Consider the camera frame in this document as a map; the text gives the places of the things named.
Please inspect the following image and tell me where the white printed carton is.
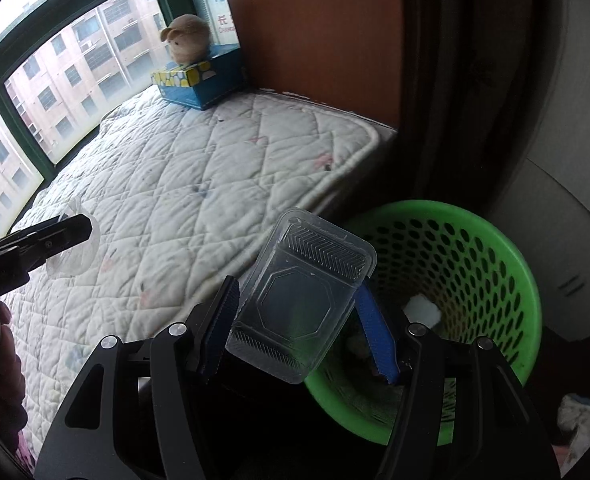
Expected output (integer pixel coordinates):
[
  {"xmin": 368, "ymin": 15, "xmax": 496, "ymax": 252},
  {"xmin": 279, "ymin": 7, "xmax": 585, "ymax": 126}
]
[{"xmin": 182, "ymin": 0, "xmax": 239, "ymax": 48}]

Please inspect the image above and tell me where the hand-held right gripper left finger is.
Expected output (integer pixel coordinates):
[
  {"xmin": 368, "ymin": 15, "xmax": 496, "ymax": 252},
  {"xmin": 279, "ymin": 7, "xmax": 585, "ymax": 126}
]
[{"xmin": 34, "ymin": 275, "xmax": 241, "ymax": 480}]

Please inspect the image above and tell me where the white foam block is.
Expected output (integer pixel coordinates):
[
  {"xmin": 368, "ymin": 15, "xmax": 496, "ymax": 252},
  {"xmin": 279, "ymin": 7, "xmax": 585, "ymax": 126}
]
[{"xmin": 404, "ymin": 294, "xmax": 443, "ymax": 331}]

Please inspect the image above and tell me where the blue patterned tissue box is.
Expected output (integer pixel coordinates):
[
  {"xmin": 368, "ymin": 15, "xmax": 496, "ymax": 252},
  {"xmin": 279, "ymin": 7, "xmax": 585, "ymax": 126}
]
[{"xmin": 150, "ymin": 45, "xmax": 246, "ymax": 111}]

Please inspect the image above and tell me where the white cabinet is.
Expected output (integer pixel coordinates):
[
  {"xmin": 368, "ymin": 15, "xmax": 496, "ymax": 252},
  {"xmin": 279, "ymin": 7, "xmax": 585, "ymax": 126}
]
[{"xmin": 485, "ymin": 0, "xmax": 590, "ymax": 341}]

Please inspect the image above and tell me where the green perforated plastic basket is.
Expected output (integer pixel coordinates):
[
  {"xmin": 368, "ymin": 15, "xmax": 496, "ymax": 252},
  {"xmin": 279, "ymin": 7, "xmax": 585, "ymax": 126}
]
[{"xmin": 302, "ymin": 200, "xmax": 543, "ymax": 446}]

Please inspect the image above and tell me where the clear plastic tray box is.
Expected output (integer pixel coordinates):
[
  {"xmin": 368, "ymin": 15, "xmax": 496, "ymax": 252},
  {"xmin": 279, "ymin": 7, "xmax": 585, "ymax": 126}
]
[{"xmin": 225, "ymin": 207, "xmax": 378, "ymax": 386}]

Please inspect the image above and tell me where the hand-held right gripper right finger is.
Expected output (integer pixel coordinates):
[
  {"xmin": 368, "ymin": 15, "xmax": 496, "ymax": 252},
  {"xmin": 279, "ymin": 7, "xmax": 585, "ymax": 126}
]
[{"xmin": 355, "ymin": 282, "xmax": 560, "ymax": 480}]

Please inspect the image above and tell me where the green framed window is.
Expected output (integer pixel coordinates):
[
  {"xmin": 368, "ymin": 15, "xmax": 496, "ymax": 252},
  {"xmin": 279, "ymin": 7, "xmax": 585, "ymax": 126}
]
[{"xmin": 0, "ymin": 0, "xmax": 198, "ymax": 241}]

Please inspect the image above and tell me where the beige plush toy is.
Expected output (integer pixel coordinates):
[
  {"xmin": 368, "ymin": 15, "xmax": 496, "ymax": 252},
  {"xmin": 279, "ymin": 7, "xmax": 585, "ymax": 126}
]
[{"xmin": 160, "ymin": 14, "xmax": 213, "ymax": 66}]

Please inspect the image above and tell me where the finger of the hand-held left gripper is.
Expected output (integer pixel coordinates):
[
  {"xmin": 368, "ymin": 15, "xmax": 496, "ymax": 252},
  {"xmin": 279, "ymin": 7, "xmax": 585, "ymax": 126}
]
[{"xmin": 9, "ymin": 213, "xmax": 94, "ymax": 267}]

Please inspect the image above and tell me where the brown wooden wardrobe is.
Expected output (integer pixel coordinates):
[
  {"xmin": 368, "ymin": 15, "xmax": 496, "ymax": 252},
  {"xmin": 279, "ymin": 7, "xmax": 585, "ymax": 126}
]
[{"xmin": 217, "ymin": 0, "xmax": 570, "ymax": 221}]

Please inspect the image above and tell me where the white crumpled cloth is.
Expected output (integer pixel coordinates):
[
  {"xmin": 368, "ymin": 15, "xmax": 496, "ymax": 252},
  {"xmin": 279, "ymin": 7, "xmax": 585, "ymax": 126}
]
[{"xmin": 555, "ymin": 392, "xmax": 590, "ymax": 466}]

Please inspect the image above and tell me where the clear plastic cup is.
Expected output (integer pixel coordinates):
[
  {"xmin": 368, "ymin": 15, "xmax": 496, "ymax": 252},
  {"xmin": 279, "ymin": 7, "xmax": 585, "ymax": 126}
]
[{"xmin": 45, "ymin": 197, "xmax": 101, "ymax": 277}]

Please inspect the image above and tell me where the white quilted mat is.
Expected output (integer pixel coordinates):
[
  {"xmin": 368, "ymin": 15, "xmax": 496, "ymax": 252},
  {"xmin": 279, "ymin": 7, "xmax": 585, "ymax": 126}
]
[{"xmin": 0, "ymin": 87, "xmax": 381, "ymax": 461}]

